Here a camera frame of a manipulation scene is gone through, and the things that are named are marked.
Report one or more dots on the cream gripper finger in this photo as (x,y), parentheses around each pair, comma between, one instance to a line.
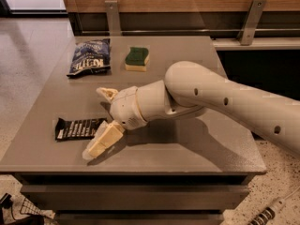
(106,136)
(107,93)

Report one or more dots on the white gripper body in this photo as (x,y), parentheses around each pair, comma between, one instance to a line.
(126,108)

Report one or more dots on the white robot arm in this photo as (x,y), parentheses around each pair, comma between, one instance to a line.
(188,88)

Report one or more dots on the black rxbar chocolate wrapper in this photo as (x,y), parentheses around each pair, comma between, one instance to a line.
(83,129)

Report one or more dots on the blue kettle chips bag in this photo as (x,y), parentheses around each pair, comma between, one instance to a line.
(90,58)

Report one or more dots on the green and yellow sponge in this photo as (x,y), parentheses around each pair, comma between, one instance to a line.
(137,59)

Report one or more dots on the white power strip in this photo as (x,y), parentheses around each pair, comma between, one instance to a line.
(270,211)

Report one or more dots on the left metal bracket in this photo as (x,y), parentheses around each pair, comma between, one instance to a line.
(113,17)

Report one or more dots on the metal bracket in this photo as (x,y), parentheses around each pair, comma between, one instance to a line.
(247,33)
(113,17)

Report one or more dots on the black wire object on floor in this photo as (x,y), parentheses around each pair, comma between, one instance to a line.
(31,215)

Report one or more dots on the right metal bracket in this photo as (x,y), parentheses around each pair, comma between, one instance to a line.
(247,33)

